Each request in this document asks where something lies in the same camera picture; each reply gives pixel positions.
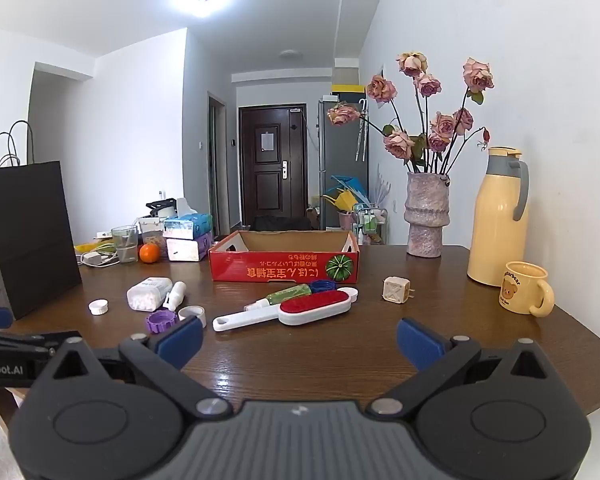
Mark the metal storage cart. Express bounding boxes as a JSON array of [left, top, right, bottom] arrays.
[[352, 203, 391, 246]]

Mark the red and white lint brush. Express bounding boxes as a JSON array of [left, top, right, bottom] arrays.
[[212, 286, 359, 332]]

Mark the bunch of dried pink roses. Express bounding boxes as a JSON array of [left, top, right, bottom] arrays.
[[327, 51, 496, 177]]

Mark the grey refrigerator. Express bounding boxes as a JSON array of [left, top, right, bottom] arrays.
[[317, 97, 370, 231]]

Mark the yellow and black box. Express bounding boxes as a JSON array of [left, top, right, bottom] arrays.
[[331, 82, 367, 103]]

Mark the clear food container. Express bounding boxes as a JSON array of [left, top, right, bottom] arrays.
[[138, 216, 168, 256]]

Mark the pink ceramic vase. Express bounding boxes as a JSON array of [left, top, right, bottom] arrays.
[[404, 171, 452, 258]]

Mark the blue tissue pack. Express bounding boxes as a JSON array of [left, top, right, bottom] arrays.
[[162, 197, 214, 239]]

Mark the purple bottle cap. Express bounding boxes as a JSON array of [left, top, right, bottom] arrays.
[[146, 310, 179, 334]]

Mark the white cotton swab container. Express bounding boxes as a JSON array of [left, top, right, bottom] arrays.
[[126, 276, 173, 312]]

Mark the yellow bear mug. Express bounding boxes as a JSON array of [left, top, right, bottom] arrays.
[[497, 261, 556, 317]]

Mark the yellow thermos jug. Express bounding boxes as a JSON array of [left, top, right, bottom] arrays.
[[467, 146, 530, 287]]

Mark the dark brown door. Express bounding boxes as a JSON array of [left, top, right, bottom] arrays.
[[238, 105, 308, 228]]

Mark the white folded umbrella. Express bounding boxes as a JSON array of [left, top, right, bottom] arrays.
[[355, 100, 370, 162]]

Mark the beige plug adapter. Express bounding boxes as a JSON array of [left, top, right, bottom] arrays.
[[382, 276, 415, 305]]

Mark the black folding chair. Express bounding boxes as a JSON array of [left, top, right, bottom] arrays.
[[252, 216, 313, 232]]

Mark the white tape roll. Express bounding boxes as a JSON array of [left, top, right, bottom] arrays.
[[177, 305, 207, 326]]

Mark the clear glass cup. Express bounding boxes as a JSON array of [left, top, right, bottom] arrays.
[[111, 225, 139, 264]]

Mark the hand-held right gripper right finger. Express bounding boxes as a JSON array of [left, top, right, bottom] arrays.
[[369, 317, 562, 422]]

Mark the purple feather decoration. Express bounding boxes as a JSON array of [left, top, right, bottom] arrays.
[[375, 165, 393, 207]]

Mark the white charger with cable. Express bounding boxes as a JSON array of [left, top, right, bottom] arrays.
[[80, 250, 121, 267]]

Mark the white spray bottle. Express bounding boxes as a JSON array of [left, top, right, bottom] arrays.
[[162, 281, 187, 311]]

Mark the black paper bag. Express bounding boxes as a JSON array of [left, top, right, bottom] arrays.
[[0, 121, 83, 321]]

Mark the red cardboard box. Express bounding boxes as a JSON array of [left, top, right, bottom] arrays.
[[208, 230, 362, 282]]

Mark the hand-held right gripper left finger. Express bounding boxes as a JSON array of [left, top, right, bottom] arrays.
[[39, 316, 233, 422]]

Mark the yellow watering can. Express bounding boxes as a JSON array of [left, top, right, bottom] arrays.
[[322, 191, 356, 211]]

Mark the purple tissue pack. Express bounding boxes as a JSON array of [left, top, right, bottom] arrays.
[[166, 232, 214, 262]]

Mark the green spray bottle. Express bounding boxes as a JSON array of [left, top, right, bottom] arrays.
[[244, 284, 313, 311]]

